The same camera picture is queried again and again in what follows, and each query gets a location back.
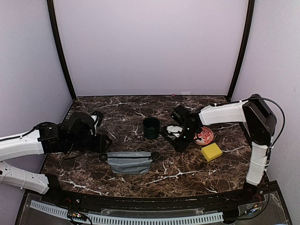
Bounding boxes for right black frame post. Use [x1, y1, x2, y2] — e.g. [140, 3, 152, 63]
[226, 0, 255, 101]

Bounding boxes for grey zipper pouch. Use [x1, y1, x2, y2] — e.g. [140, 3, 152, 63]
[99, 151, 160, 175]

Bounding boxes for black front table rail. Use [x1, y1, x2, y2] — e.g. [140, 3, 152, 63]
[62, 190, 245, 211]

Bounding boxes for dark green mug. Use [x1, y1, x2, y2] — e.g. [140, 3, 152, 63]
[142, 117, 160, 140]

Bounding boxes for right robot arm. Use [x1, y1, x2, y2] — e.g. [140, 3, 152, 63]
[162, 94, 286, 203]

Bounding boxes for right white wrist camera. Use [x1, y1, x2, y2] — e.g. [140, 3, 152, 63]
[162, 125, 183, 139]

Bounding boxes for left black frame post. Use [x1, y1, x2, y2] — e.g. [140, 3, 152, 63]
[46, 0, 77, 101]

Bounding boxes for white slotted cable duct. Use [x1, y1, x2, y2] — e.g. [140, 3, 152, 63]
[30, 200, 224, 225]

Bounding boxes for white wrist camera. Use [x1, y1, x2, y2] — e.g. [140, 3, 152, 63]
[91, 111, 104, 136]
[162, 125, 183, 139]

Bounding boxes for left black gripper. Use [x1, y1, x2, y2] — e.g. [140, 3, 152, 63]
[66, 133, 112, 153]

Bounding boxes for black frame post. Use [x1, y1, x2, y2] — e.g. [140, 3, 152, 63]
[46, 0, 77, 101]
[226, 0, 255, 101]

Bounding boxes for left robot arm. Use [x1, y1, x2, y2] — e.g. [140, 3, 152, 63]
[0, 111, 112, 204]

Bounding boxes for yellow sponge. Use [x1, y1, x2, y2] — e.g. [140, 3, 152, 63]
[201, 143, 223, 162]

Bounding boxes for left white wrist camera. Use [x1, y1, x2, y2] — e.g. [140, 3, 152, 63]
[91, 111, 104, 136]

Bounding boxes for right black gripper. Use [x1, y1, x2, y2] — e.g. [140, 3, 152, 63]
[172, 126, 198, 152]

